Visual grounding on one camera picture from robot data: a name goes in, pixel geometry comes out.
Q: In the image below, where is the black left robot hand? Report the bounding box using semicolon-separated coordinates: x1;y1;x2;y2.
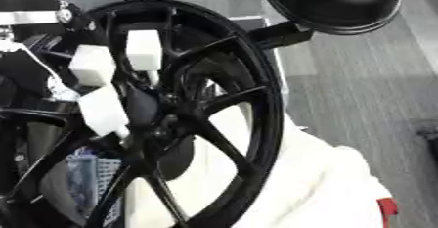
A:
0;2;115;103

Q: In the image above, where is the black spoked wheel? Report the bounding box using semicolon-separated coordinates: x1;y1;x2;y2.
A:
0;0;286;228

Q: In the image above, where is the blue pierced crate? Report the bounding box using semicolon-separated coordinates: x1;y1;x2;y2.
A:
63;147;125;218

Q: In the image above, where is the black mounting block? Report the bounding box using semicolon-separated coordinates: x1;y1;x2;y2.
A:
247;21;317;50

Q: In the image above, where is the red tag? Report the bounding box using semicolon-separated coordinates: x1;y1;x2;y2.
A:
374;197;401;228

